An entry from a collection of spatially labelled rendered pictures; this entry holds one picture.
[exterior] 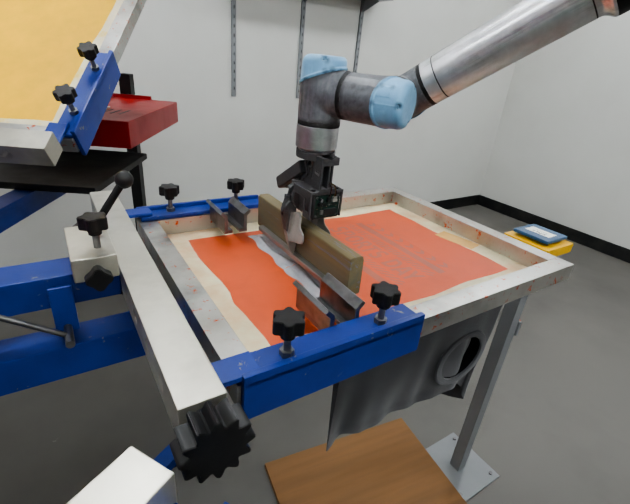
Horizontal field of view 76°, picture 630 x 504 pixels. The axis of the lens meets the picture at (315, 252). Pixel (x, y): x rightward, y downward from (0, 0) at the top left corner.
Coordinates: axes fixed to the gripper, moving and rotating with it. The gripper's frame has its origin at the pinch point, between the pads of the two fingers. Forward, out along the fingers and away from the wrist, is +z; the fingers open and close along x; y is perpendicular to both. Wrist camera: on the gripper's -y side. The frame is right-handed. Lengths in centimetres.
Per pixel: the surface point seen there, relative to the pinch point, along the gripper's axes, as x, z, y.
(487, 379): 67, 55, 15
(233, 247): -9.7, 5.0, -12.5
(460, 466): 68, 96, 17
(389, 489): 39, 98, 10
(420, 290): 16.4, 4.3, 19.3
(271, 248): -2.6, 4.5, -8.0
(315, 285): -2.5, 3.7, 10.1
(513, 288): 29.5, 0.9, 30.1
